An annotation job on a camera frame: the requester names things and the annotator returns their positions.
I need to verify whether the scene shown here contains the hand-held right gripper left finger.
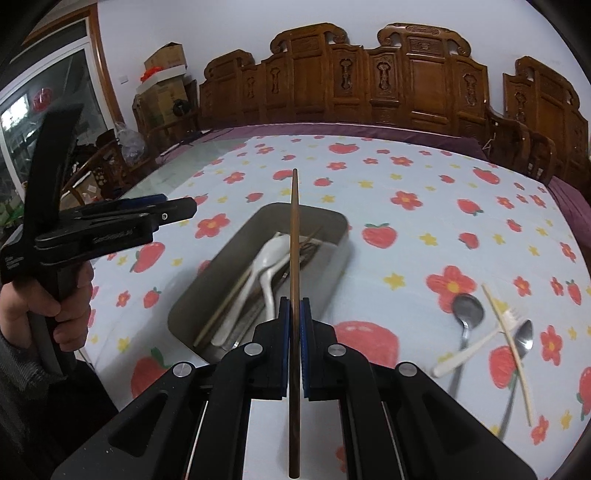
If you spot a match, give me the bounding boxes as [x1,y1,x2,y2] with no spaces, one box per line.
[51,296,291,480]

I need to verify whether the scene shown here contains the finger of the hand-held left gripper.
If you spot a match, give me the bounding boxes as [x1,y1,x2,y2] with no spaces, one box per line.
[108,194,169,209]
[139,198,198,227]

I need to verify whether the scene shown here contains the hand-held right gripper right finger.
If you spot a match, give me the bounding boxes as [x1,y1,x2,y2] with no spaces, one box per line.
[299,298,539,480]

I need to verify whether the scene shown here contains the white plastic spoon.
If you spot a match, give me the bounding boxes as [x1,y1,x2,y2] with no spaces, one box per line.
[210,232,293,347]
[259,268,289,321]

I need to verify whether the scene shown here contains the beige chopstick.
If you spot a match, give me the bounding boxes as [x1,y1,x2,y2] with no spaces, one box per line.
[193,268,254,348]
[481,283,534,428]

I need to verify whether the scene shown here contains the metal tray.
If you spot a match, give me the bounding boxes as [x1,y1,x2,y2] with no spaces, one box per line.
[167,202,352,365]

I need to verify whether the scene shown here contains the person's left forearm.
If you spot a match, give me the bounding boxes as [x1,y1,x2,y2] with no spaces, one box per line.
[0,330,116,480]

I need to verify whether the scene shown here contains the person's left hand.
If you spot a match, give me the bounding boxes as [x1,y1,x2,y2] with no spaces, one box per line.
[0,265,94,354]

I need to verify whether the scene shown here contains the wooden chair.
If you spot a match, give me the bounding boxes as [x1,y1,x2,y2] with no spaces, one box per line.
[60,138,158,204]

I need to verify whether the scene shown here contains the clear plastic bag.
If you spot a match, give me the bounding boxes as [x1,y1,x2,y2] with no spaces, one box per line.
[113,122,146,164]

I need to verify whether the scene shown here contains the large cardboard box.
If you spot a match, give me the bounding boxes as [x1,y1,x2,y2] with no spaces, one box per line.
[133,76,197,134]

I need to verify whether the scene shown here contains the white storage box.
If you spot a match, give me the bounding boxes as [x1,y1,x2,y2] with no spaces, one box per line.
[137,65,188,90]

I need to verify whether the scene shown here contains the wooden framed glass door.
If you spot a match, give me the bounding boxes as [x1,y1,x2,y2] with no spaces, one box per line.
[0,4,123,232]

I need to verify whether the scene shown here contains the small cardboard box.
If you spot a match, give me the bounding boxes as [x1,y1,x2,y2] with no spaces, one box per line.
[144,42,188,72]

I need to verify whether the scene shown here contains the white plastic fork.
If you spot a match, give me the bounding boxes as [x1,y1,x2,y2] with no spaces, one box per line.
[431,308,525,378]

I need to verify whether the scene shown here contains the strawberry print tablecloth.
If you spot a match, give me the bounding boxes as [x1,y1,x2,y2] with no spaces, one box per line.
[85,134,591,467]

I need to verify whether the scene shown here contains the metal spoon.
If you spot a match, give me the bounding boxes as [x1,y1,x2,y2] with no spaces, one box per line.
[447,293,485,398]
[498,319,535,437]

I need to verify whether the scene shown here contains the purple sofa cushion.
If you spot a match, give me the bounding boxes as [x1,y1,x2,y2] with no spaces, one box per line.
[157,122,490,162]

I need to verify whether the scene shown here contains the carved wooden sofa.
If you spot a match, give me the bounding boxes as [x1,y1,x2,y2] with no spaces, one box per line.
[198,23,532,174]

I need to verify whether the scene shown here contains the purple armchair cushion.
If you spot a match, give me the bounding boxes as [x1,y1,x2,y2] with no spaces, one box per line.
[547,178,591,232]

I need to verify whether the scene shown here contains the carved wooden armchair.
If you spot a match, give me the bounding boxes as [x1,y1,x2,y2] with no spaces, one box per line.
[502,55,591,185]

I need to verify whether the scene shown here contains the black cable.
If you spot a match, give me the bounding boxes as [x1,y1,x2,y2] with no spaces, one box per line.
[178,131,218,146]

